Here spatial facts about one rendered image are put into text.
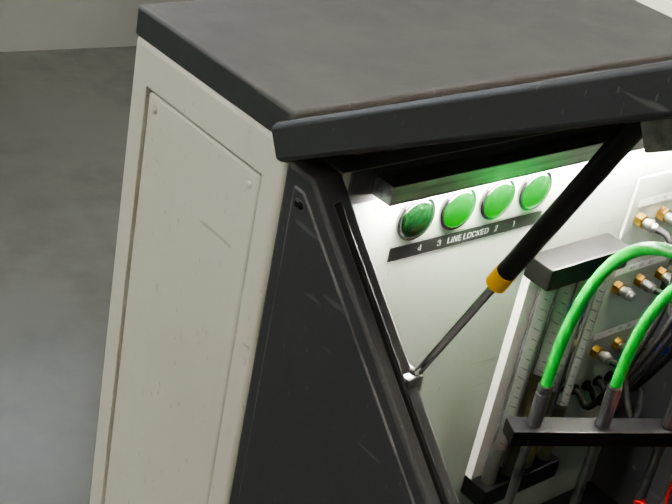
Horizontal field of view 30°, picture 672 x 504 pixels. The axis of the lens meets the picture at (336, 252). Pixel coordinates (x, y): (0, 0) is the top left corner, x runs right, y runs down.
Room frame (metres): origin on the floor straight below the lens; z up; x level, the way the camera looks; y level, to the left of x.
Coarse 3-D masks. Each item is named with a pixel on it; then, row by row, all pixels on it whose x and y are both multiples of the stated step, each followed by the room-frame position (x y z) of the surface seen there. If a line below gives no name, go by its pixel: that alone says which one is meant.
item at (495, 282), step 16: (624, 128) 0.83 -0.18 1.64; (640, 128) 0.83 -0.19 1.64; (608, 144) 0.84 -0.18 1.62; (624, 144) 0.83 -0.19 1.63; (592, 160) 0.85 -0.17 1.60; (608, 160) 0.84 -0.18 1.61; (576, 176) 0.86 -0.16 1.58; (592, 176) 0.85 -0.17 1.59; (576, 192) 0.85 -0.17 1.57; (592, 192) 0.85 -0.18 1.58; (560, 208) 0.86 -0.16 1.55; (576, 208) 0.86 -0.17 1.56; (544, 224) 0.87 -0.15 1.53; (560, 224) 0.87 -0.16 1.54; (528, 240) 0.88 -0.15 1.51; (544, 240) 0.87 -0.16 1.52; (512, 256) 0.89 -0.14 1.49; (528, 256) 0.88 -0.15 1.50; (496, 272) 0.90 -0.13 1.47; (512, 272) 0.89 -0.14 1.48; (496, 288) 0.90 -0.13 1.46; (480, 304) 0.91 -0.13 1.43; (464, 320) 0.92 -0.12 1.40; (448, 336) 0.93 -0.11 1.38; (432, 352) 0.94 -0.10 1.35; (416, 368) 0.95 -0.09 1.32; (416, 384) 0.95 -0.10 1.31
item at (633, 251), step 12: (624, 252) 1.16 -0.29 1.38; (636, 252) 1.15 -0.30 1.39; (648, 252) 1.14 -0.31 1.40; (660, 252) 1.12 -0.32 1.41; (612, 264) 1.18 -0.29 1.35; (600, 276) 1.19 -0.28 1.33; (588, 288) 1.20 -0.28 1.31; (576, 300) 1.21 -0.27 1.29; (588, 300) 1.20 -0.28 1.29; (576, 312) 1.21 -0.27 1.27; (564, 324) 1.21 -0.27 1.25; (564, 336) 1.21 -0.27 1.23; (552, 348) 1.22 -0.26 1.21; (564, 348) 1.22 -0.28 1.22; (552, 360) 1.22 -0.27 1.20; (552, 372) 1.22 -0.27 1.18; (540, 384) 1.22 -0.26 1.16; (552, 384) 1.22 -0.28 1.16
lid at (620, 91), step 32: (640, 64) 0.80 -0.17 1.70; (448, 96) 0.91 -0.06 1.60; (480, 96) 0.89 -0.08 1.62; (512, 96) 0.87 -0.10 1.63; (544, 96) 0.85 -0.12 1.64; (576, 96) 0.83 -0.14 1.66; (608, 96) 0.81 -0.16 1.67; (640, 96) 0.79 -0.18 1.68; (288, 128) 1.04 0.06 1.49; (320, 128) 1.01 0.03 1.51; (352, 128) 0.98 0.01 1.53; (384, 128) 0.95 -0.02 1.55; (416, 128) 0.93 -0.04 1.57; (448, 128) 0.90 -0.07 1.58; (480, 128) 0.88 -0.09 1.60; (512, 128) 0.86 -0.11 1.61; (544, 128) 0.84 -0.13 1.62; (288, 160) 1.04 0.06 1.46
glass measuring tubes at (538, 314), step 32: (544, 256) 1.29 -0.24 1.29; (576, 256) 1.30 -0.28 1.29; (608, 256) 1.32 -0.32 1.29; (544, 288) 1.26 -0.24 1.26; (576, 288) 1.32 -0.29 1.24; (512, 320) 1.28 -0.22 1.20; (544, 320) 1.28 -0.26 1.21; (512, 352) 1.28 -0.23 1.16; (544, 352) 1.30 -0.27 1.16; (576, 352) 1.35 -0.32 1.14; (512, 384) 1.27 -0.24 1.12; (512, 416) 1.27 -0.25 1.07; (544, 416) 1.32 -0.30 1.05; (480, 448) 1.28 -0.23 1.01; (512, 448) 1.30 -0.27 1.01; (544, 448) 1.35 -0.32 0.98; (480, 480) 1.28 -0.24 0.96; (544, 480) 1.34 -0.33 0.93
